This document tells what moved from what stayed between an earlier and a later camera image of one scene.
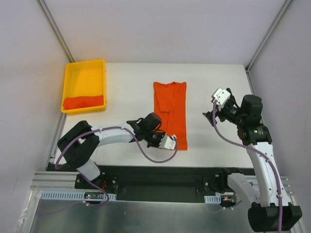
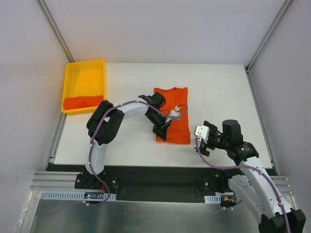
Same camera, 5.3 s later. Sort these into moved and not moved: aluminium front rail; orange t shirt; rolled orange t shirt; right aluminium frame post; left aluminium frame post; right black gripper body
Moved: orange t shirt; right black gripper body
Not moved: left aluminium frame post; aluminium front rail; right aluminium frame post; rolled orange t shirt
